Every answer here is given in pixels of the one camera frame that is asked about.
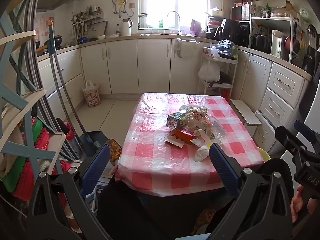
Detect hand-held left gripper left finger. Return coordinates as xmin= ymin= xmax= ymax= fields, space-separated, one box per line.
xmin=25 ymin=144 xmax=112 ymax=240

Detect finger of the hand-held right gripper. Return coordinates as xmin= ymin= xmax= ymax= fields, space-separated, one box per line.
xmin=294 ymin=119 xmax=320 ymax=147
xmin=275 ymin=126 xmax=313 ymax=162

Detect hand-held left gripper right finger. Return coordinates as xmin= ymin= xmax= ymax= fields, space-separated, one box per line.
xmin=209 ymin=142 xmax=294 ymax=240

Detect white tissue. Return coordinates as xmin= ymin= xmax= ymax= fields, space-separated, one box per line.
xmin=191 ymin=136 xmax=213 ymax=162

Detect clear plastic bottle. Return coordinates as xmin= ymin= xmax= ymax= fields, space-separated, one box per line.
xmin=200 ymin=116 xmax=228 ymax=140

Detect long orange peel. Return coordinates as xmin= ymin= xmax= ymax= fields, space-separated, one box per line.
xmin=174 ymin=129 xmax=198 ymax=145

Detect white red snack wrapper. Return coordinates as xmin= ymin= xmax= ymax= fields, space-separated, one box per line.
xmin=164 ymin=132 xmax=185 ymax=148

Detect printed plastic bag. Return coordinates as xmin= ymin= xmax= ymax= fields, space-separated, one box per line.
xmin=179 ymin=104 xmax=210 ymax=130

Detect green white milk carton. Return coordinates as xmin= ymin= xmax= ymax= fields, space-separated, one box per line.
xmin=166 ymin=110 xmax=188 ymax=130

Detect person's right hand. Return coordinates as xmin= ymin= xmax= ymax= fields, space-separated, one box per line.
xmin=290 ymin=184 xmax=318 ymax=223

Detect yellow floral cloth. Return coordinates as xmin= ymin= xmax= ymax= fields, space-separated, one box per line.
xmin=105 ymin=139 xmax=123 ymax=167

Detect white stool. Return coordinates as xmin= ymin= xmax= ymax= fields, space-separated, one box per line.
xmin=230 ymin=99 xmax=262 ymax=137

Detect pink checkered plastic tablecloth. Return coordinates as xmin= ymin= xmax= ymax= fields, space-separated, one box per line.
xmin=116 ymin=92 xmax=265 ymax=197

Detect floral waste bin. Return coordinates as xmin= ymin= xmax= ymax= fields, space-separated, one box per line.
xmin=82 ymin=80 xmax=100 ymax=107

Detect red and green plush slippers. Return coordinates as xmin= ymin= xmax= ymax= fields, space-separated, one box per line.
xmin=0 ymin=116 xmax=75 ymax=202

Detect grey broom pole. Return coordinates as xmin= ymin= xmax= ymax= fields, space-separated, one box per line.
xmin=49 ymin=52 xmax=75 ymax=140

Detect cream and blue shelf rack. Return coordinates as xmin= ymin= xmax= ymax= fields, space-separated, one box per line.
xmin=0 ymin=10 xmax=67 ymax=180

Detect white trolley cart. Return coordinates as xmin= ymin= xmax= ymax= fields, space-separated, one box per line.
xmin=199 ymin=46 xmax=239 ymax=101

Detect red pot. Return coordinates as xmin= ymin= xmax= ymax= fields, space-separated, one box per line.
xmin=285 ymin=35 xmax=300 ymax=54

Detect black frying pan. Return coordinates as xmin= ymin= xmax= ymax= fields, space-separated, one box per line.
xmin=207 ymin=71 xmax=232 ymax=88

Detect white electric water pot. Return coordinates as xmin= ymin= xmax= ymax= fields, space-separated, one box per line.
xmin=271 ymin=29 xmax=290 ymax=58

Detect black rice cooker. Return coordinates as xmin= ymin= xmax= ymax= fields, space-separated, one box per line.
xmin=251 ymin=34 xmax=272 ymax=53

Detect white plastic bag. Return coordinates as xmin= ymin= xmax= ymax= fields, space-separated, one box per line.
xmin=198 ymin=60 xmax=221 ymax=82

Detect cream kitchen base cabinets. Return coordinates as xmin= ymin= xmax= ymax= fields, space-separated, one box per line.
xmin=37 ymin=36 xmax=313 ymax=155

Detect dark plastic bag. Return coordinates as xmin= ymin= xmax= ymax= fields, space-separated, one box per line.
xmin=216 ymin=39 xmax=239 ymax=60

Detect white countertop shelf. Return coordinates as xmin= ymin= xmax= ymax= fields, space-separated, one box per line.
xmin=249 ymin=14 xmax=300 ymax=63

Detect clear plastic bag on cabinet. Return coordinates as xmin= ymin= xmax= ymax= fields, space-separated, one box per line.
xmin=176 ymin=37 xmax=198 ymax=61

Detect black air fryer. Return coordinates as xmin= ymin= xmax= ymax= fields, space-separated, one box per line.
xmin=215 ymin=18 xmax=241 ymax=40

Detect black microwave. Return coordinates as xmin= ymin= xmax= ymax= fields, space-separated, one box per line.
xmin=231 ymin=5 xmax=250 ymax=21

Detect white thermos jug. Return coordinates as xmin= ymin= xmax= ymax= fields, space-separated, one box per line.
xmin=121 ymin=18 xmax=134 ymax=37

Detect utensil rack with utensils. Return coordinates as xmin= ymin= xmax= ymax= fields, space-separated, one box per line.
xmin=71 ymin=5 xmax=104 ymax=42

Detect pink plastic board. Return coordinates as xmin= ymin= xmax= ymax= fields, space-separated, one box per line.
xmin=190 ymin=19 xmax=202 ymax=33

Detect chrome faucet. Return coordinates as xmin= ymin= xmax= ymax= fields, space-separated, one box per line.
xmin=166 ymin=11 xmax=182 ymax=35

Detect kitchen window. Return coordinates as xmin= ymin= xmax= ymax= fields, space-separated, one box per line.
xmin=139 ymin=0 xmax=223 ymax=29

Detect grey sliding door frame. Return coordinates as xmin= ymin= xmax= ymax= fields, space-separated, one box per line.
xmin=24 ymin=0 xmax=65 ymax=160

